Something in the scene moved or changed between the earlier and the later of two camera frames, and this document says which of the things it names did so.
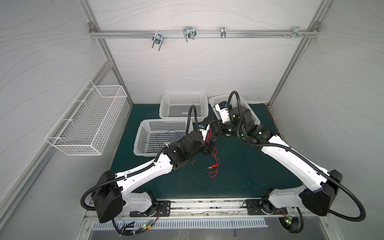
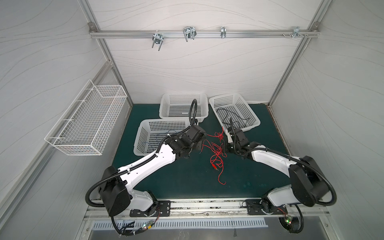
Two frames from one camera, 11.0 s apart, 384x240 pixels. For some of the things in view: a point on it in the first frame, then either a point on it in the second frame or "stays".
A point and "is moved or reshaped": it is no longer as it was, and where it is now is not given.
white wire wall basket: [85, 127] stays
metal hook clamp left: [157, 38] stays
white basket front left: [153, 134] stays
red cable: [213, 169] is moved or reshaped
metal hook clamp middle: [189, 32] stays
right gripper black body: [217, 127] -> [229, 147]
